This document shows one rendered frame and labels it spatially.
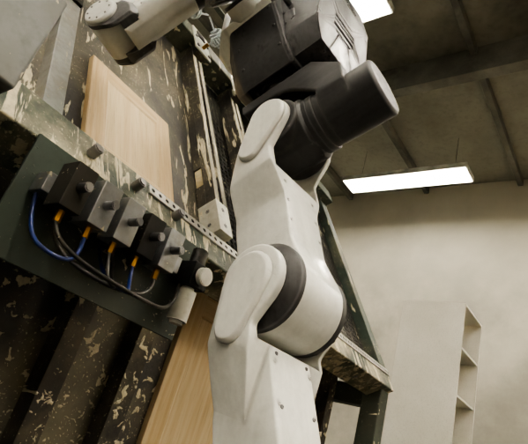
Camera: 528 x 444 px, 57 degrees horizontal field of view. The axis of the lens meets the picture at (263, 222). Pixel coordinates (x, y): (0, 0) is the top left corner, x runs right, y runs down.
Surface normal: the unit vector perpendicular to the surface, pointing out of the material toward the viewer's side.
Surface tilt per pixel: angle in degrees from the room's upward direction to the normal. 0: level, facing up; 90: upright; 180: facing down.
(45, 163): 90
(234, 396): 115
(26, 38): 90
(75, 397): 90
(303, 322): 125
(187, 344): 90
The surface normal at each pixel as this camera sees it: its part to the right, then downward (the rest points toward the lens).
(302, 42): -0.53, -0.10
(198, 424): 0.80, -0.04
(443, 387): -0.55, -0.49
